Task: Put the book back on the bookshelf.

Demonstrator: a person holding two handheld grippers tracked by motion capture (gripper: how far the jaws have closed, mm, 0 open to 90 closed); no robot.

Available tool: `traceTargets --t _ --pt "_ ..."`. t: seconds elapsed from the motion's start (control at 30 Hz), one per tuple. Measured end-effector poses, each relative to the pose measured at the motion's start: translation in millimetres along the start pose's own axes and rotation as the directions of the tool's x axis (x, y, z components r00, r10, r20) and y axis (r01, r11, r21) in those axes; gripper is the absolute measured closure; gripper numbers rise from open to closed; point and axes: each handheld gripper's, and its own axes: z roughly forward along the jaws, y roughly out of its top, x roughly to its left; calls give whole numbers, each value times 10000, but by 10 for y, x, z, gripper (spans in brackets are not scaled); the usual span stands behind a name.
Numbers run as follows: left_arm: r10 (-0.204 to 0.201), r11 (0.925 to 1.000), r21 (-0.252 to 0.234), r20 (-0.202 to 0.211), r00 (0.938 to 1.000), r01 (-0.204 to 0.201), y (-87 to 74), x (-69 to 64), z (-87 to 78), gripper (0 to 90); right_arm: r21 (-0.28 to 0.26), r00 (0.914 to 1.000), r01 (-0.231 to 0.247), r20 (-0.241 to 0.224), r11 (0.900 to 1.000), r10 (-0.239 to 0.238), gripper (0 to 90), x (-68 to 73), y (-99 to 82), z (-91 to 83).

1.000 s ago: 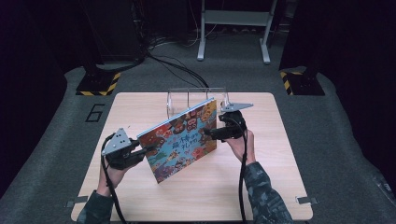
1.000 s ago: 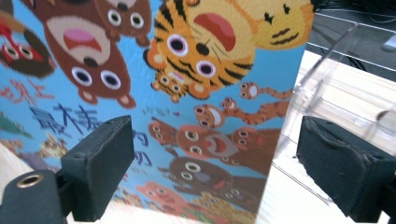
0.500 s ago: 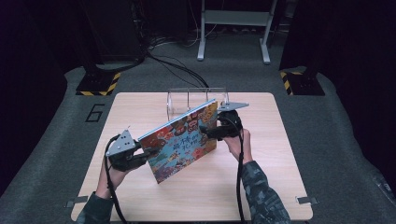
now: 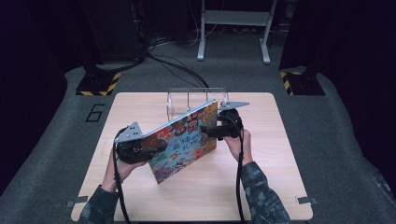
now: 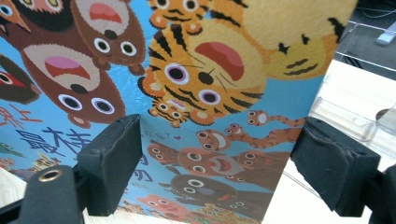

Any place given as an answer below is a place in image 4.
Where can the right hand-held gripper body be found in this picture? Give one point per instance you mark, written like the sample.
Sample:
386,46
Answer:
230,124

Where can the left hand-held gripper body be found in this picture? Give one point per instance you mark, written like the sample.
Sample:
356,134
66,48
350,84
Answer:
130,149

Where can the colourful cartoon animal picture book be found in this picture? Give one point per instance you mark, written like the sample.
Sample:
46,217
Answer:
183,143

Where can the clear acrylic book holder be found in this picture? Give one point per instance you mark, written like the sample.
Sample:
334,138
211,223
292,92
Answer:
177,102

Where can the person's left hand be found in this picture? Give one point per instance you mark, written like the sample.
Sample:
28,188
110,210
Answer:
121,174

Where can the person's right hand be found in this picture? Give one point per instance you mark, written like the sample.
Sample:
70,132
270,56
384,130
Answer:
246,149

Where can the black stand base striped edge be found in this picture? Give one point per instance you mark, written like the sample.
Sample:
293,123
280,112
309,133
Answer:
303,84
96,82

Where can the dark equipment cabinet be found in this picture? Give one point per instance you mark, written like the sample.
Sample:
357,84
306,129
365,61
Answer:
112,28

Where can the grey metal table bracket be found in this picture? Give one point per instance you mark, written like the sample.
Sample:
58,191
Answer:
306,200
76,201

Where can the white metal desk frame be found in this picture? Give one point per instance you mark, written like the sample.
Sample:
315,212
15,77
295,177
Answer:
236,18

